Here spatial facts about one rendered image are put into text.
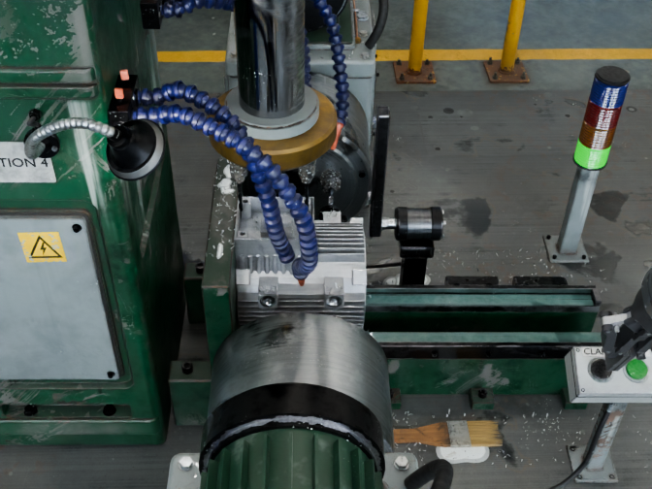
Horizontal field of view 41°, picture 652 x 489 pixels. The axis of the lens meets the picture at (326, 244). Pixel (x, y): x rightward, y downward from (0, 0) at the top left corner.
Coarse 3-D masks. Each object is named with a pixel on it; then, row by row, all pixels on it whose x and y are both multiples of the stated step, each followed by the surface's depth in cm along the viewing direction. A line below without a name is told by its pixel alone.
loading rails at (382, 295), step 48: (384, 288) 155; (432, 288) 155; (480, 288) 155; (528, 288) 155; (576, 288) 155; (384, 336) 148; (432, 336) 148; (480, 336) 148; (528, 336) 148; (576, 336) 149; (432, 384) 152; (480, 384) 152; (528, 384) 152
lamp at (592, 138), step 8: (584, 120) 160; (584, 128) 160; (592, 128) 159; (584, 136) 161; (592, 136) 159; (600, 136) 159; (608, 136) 159; (584, 144) 162; (592, 144) 160; (600, 144) 160; (608, 144) 161
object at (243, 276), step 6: (240, 270) 134; (246, 270) 134; (354, 270) 134; (360, 270) 134; (366, 270) 135; (240, 276) 134; (246, 276) 134; (354, 276) 134; (360, 276) 134; (366, 276) 134; (240, 282) 134; (246, 282) 134; (354, 282) 134; (360, 282) 134; (366, 282) 134
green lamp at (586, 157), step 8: (576, 152) 165; (584, 152) 162; (592, 152) 162; (600, 152) 161; (608, 152) 163; (576, 160) 165; (584, 160) 163; (592, 160) 163; (600, 160) 163; (592, 168) 164
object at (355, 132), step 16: (320, 80) 161; (352, 96) 164; (352, 112) 160; (352, 128) 156; (352, 144) 152; (368, 144) 161; (320, 160) 154; (336, 160) 154; (352, 160) 154; (368, 160) 156; (288, 176) 156; (320, 176) 156; (336, 176) 155; (352, 176) 156; (368, 176) 157; (256, 192) 158; (304, 192) 159; (320, 192) 159; (336, 192) 159; (352, 192) 159; (320, 208) 161; (336, 208) 161; (352, 208) 162
